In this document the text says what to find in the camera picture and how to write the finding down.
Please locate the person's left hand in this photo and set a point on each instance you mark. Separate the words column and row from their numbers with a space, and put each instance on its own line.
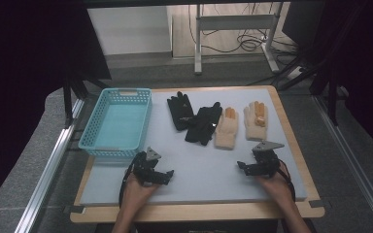
column 137, row 194

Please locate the black stand legs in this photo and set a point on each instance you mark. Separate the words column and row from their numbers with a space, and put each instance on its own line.
column 332, row 103
column 68, row 100

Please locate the black glove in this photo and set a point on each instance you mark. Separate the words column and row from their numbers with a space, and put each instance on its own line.
column 180, row 111
column 203, row 124

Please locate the light blue plastic basket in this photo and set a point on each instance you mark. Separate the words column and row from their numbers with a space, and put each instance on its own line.
column 123, row 124

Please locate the dark curtain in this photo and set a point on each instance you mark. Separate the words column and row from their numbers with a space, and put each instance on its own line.
column 366, row 64
column 22, row 81

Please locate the beige knit glove orange fingers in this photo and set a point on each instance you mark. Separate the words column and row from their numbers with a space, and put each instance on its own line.
column 226, row 131
column 253, row 128

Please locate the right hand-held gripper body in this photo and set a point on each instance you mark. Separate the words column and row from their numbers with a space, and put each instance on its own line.
column 265, row 158

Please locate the white metal desk frame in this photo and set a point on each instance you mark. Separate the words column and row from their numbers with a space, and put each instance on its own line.
column 236, row 22

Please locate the person's right hand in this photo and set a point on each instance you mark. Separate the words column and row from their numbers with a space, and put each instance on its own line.
column 277, row 189

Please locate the white power strip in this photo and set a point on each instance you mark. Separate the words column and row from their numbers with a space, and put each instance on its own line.
column 294, row 73

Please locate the white panel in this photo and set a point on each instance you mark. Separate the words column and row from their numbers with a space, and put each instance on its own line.
column 129, row 29

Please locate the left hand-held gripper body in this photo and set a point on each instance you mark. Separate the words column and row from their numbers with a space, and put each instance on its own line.
column 144, row 166

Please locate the aluminium rail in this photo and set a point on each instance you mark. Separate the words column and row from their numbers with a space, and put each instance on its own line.
column 353, row 168
column 48, row 168

